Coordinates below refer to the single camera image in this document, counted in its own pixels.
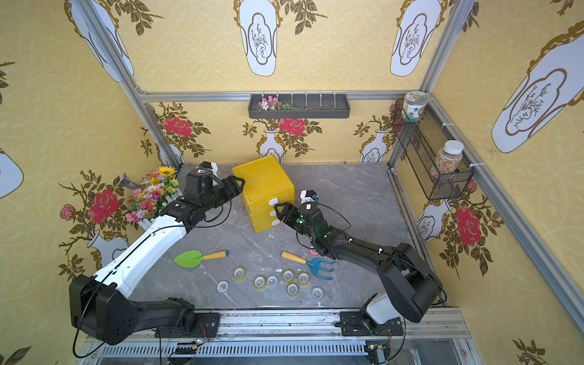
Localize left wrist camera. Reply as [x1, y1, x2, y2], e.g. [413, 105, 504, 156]
[199, 161, 218, 176]

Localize yellow tape roll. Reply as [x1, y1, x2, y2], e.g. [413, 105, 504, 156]
[282, 269, 295, 284]
[253, 275, 267, 290]
[232, 266, 246, 281]
[297, 272, 310, 287]
[286, 282, 300, 297]

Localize blue rake with yellow handle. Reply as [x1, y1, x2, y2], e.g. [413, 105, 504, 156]
[281, 252, 334, 281]

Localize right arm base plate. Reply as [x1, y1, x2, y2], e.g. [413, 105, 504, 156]
[335, 311, 405, 337]

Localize clear tape roll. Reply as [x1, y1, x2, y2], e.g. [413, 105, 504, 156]
[266, 275, 278, 287]
[216, 281, 229, 294]
[312, 287, 324, 299]

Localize clear tape roll right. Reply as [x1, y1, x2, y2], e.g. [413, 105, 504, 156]
[312, 287, 324, 299]

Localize clear tape roll left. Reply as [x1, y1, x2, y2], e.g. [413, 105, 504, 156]
[216, 281, 229, 294]

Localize clear tape roll middle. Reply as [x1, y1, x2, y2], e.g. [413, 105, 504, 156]
[266, 275, 278, 287]

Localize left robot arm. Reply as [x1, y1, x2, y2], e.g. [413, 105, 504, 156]
[69, 162, 245, 345]

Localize black wire wall basket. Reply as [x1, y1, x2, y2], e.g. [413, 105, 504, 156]
[387, 100, 475, 201]

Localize pink flowers in tray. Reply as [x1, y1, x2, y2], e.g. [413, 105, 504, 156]
[258, 96, 293, 111]

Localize jar with white lid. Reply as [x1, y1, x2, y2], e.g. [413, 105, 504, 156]
[431, 140, 464, 178]

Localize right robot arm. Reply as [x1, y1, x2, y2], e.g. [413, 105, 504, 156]
[275, 202, 443, 323]

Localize flowers in white fence planter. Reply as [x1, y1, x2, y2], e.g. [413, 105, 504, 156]
[123, 166, 182, 230]

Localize jar with green label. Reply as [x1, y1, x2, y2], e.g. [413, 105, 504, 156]
[402, 91, 429, 123]

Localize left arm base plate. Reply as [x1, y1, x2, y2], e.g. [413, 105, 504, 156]
[155, 312, 221, 339]

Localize grey wall shelf tray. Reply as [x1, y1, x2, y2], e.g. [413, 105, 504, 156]
[248, 92, 351, 120]

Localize green trowel with yellow handle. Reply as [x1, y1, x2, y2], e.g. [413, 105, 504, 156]
[174, 250, 229, 269]

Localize yellow three-drawer cabinet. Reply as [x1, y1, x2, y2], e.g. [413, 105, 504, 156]
[232, 155, 295, 234]

